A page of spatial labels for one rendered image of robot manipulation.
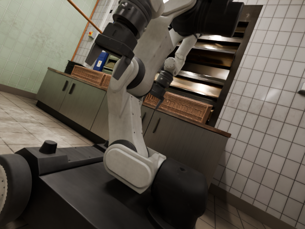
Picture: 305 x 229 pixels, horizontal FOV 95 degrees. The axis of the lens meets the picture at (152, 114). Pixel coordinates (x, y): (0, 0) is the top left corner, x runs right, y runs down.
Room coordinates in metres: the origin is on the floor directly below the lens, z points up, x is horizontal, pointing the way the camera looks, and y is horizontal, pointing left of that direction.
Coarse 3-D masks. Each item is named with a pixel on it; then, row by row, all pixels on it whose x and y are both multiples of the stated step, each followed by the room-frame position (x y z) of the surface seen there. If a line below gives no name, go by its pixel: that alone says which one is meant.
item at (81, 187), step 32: (32, 160) 0.46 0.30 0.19; (64, 160) 0.53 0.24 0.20; (96, 160) 0.68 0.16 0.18; (32, 192) 0.44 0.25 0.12; (64, 192) 0.42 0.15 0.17; (96, 192) 0.48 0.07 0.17; (128, 192) 0.55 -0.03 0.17; (160, 192) 0.46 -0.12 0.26; (192, 192) 0.43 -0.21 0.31; (32, 224) 0.42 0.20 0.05; (64, 224) 0.38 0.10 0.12; (96, 224) 0.36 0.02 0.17; (128, 224) 0.40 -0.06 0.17; (160, 224) 0.42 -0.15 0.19; (192, 224) 0.45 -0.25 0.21
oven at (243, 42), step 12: (252, 24) 1.51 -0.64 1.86; (204, 36) 1.71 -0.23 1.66; (216, 36) 1.65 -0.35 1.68; (240, 36) 1.61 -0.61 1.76; (240, 48) 1.52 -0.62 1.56; (108, 60) 2.31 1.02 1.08; (192, 60) 1.82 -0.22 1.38; (240, 60) 1.50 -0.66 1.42; (108, 72) 2.26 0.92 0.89; (192, 72) 2.07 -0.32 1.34; (204, 72) 1.92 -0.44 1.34; (216, 72) 1.79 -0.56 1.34; (228, 72) 1.67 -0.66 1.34; (216, 84) 1.57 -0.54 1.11; (228, 84) 1.51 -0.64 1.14; (192, 96) 1.65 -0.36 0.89; (216, 108) 1.52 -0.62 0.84; (216, 120) 1.50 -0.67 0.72
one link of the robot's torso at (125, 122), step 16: (112, 80) 0.55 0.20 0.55; (128, 80) 0.54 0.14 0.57; (112, 96) 0.56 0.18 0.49; (128, 96) 0.57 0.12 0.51; (112, 112) 0.59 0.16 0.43; (128, 112) 0.57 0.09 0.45; (112, 128) 0.58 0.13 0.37; (128, 128) 0.56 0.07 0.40; (112, 144) 0.55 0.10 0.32; (128, 144) 0.53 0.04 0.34; (144, 144) 0.62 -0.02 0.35
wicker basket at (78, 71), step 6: (78, 66) 1.80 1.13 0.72; (72, 72) 1.83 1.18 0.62; (78, 72) 1.79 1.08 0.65; (84, 72) 1.74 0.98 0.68; (90, 72) 1.70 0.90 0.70; (96, 72) 1.66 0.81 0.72; (102, 72) 2.23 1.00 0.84; (84, 78) 1.72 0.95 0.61; (90, 78) 1.68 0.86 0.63; (96, 78) 1.65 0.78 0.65; (102, 78) 1.61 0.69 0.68; (96, 84) 1.62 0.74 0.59; (102, 84) 1.64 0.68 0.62
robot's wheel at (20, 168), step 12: (0, 156) 0.42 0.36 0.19; (12, 156) 0.43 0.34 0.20; (0, 168) 0.41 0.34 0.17; (12, 168) 0.40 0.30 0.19; (24, 168) 0.42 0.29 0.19; (0, 180) 0.43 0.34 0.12; (12, 180) 0.39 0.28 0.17; (24, 180) 0.41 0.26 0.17; (0, 192) 0.42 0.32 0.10; (12, 192) 0.38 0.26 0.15; (24, 192) 0.40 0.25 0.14; (0, 204) 0.41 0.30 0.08; (12, 204) 0.38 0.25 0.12; (24, 204) 0.41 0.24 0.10; (0, 216) 0.38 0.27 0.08; (12, 216) 0.39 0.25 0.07
